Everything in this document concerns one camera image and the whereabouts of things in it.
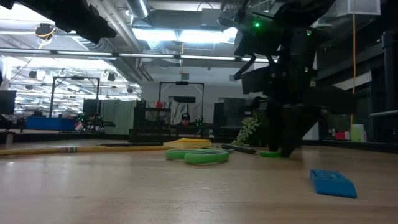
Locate black mesh cabinet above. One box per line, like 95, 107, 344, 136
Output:
213, 98, 259, 138

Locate black marker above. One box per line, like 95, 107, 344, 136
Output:
220, 144, 257, 155

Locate black mesh desk organizer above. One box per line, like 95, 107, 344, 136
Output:
128, 107, 210, 144

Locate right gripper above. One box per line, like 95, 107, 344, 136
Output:
266, 85, 358, 158

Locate person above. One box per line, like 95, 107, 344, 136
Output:
174, 113, 197, 128

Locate thin black pen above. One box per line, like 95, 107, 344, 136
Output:
101, 142, 164, 147

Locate black metal post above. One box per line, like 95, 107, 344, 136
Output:
381, 29, 398, 144

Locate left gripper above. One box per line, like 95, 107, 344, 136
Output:
18, 0, 118, 45

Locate yellow sticky note pad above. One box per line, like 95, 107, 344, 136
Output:
163, 137, 213, 150

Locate blue storage bin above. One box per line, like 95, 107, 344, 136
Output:
25, 116, 77, 131

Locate silver ventilation duct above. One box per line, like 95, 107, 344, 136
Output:
126, 0, 150, 19

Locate pale green cloth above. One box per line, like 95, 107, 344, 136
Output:
101, 99, 137, 135

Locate pale green box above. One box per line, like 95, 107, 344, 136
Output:
351, 124, 365, 143

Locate dark computer monitor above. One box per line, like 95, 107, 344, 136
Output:
82, 98, 102, 116
0, 90, 17, 116

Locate bright ceiling light panel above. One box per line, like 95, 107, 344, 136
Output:
132, 26, 239, 44

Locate green-handled scissors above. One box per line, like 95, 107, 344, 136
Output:
165, 148, 234, 166

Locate long ceiling light bar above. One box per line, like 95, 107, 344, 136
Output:
0, 48, 277, 63

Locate trailing succulent potted plant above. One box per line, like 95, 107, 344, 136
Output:
231, 117, 262, 147

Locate black gantry frame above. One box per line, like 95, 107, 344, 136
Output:
49, 75, 101, 119
159, 80, 205, 125

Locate yellow pencil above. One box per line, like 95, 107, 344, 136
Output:
0, 147, 62, 156
60, 145, 171, 154

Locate blue eraser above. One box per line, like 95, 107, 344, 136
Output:
309, 169, 358, 199

